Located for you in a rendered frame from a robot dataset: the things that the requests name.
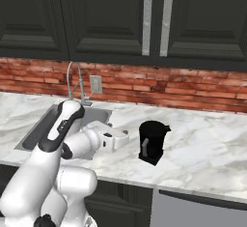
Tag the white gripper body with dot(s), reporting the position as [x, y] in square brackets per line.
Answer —
[120, 139]

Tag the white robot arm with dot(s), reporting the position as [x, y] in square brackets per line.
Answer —
[38, 173]

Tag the grey steel sink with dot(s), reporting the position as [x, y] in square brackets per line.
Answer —
[93, 116]

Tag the silver sink faucet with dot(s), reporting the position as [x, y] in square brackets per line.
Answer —
[80, 86]

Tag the dark lower cupboard door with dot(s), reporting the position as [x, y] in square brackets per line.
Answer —
[122, 205]

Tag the dark cupboard door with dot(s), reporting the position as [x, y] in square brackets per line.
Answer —
[122, 205]
[106, 15]
[212, 18]
[29, 15]

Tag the grey dishwasher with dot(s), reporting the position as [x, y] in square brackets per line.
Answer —
[193, 214]

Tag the dark upper cupboard door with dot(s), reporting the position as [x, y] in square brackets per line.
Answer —
[106, 15]
[29, 15]
[212, 18]

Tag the grey wall outlet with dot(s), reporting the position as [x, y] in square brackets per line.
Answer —
[96, 84]

